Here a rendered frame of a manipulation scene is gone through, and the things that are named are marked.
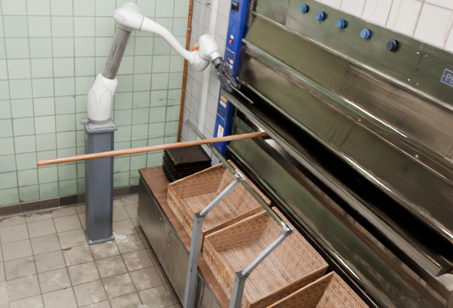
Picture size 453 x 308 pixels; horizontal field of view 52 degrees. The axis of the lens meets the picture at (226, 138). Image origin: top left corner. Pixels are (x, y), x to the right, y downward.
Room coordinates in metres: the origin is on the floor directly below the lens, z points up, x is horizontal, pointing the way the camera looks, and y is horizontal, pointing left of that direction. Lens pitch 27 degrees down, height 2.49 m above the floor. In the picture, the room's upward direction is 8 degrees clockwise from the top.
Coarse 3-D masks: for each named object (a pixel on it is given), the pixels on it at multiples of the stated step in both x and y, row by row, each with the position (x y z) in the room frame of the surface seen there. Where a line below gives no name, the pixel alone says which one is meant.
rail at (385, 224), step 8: (224, 88) 2.87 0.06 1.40; (232, 96) 2.75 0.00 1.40; (240, 104) 2.65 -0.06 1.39; (248, 112) 2.56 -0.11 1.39; (272, 128) 2.36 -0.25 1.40; (280, 136) 2.27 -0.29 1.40; (288, 144) 2.20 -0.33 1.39; (296, 152) 2.13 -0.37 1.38; (312, 160) 2.04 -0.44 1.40; (320, 168) 1.97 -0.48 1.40; (328, 176) 1.91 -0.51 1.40; (336, 184) 1.85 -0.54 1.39; (344, 192) 1.80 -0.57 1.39; (360, 200) 1.73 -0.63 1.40; (368, 208) 1.68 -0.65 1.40; (376, 216) 1.63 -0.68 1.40; (384, 224) 1.59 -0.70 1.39; (392, 232) 1.55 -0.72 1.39; (400, 240) 1.51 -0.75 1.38; (408, 240) 1.49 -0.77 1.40; (416, 248) 1.45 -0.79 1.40; (424, 256) 1.41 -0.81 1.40; (432, 264) 1.37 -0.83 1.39
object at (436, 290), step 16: (256, 128) 2.79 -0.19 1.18; (272, 144) 2.59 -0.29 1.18; (288, 160) 2.41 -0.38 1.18; (304, 176) 2.26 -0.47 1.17; (320, 192) 2.13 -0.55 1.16; (336, 208) 2.01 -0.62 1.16; (352, 208) 1.99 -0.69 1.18; (352, 224) 1.90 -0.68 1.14; (368, 224) 1.87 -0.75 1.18; (384, 240) 1.77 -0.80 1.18; (400, 256) 1.66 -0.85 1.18; (416, 272) 1.57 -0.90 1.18; (432, 288) 1.49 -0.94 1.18
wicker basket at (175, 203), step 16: (192, 176) 2.74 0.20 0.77; (208, 176) 2.81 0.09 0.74; (224, 176) 2.85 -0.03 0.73; (176, 192) 2.68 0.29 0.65; (192, 192) 2.75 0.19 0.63; (208, 192) 2.82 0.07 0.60; (176, 208) 2.58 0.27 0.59; (192, 208) 2.61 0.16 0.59; (224, 208) 2.66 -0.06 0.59; (240, 208) 2.60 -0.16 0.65; (256, 208) 2.38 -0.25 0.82; (192, 224) 2.31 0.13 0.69; (208, 224) 2.46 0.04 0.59; (224, 224) 2.27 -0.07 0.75
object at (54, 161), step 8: (232, 136) 2.56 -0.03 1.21; (240, 136) 2.59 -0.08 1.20; (248, 136) 2.62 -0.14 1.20; (256, 136) 2.65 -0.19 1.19; (168, 144) 2.35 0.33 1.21; (176, 144) 2.37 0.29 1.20; (184, 144) 2.39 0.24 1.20; (192, 144) 2.41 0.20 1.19; (200, 144) 2.45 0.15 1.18; (104, 152) 2.16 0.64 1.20; (112, 152) 2.17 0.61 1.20; (120, 152) 2.19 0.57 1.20; (128, 152) 2.21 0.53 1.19; (136, 152) 2.24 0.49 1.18; (40, 160) 1.99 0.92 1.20; (48, 160) 2.00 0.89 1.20; (56, 160) 2.02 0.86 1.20; (64, 160) 2.04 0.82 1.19; (72, 160) 2.06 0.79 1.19; (80, 160) 2.08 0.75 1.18
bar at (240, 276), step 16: (192, 128) 2.69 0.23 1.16; (208, 144) 2.49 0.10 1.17; (224, 160) 2.31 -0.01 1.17; (240, 176) 2.16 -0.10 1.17; (224, 192) 2.13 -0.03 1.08; (256, 192) 2.02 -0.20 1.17; (208, 208) 2.08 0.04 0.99; (192, 240) 2.05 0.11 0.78; (192, 256) 2.04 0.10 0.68; (192, 272) 2.04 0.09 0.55; (240, 272) 1.66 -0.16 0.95; (192, 288) 2.05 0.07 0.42; (240, 288) 1.63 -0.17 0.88; (240, 304) 1.64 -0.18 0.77
